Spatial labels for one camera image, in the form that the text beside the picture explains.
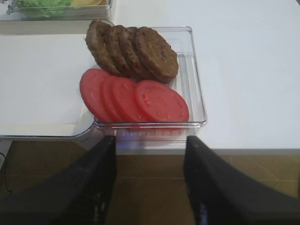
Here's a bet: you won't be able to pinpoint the red tomato slice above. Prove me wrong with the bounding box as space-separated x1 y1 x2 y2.
79 68 113 122
134 80 189 122
112 77 146 122
101 75 125 122

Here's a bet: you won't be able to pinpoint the brown patty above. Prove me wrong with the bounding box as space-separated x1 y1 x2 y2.
105 25 135 78
85 19 122 76
118 26 154 80
133 27 179 83

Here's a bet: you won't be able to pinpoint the white paper sheet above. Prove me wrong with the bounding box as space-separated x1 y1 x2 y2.
0 34 94 124

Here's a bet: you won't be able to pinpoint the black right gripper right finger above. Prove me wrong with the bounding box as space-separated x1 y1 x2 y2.
183 136 300 225

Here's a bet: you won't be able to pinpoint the silver metal tray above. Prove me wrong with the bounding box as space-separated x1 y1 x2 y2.
0 20 96 140

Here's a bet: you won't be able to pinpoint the clear lettuce cheese container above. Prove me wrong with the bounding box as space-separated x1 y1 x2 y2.
0 0 116 22

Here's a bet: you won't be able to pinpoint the green lettuce leaf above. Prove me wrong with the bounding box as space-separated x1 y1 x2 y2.
16 0 71 18

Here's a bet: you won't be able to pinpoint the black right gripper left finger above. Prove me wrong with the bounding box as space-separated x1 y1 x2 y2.
0 135 117 225

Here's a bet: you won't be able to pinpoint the clear patty tomato container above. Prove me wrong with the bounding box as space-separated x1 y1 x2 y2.
94 26 207 142

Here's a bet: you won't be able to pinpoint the yellow cheese slices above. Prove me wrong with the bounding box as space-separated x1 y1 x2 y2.
70 0 109 7

